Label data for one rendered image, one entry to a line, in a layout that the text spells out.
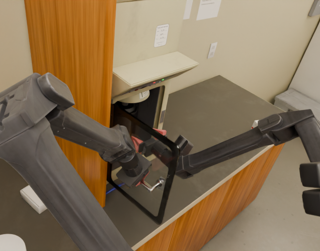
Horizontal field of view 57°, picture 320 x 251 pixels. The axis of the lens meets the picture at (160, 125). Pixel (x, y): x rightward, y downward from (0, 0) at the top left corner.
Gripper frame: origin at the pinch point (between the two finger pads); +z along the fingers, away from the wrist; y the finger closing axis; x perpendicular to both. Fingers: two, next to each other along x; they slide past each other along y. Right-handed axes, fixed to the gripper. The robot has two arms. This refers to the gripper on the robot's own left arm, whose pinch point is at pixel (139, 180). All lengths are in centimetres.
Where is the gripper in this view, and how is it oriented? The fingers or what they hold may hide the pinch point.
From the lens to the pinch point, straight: 102.8
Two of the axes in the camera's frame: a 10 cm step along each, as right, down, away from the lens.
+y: -6.6, 6.7, -3.3
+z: 1.5, 5.5, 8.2
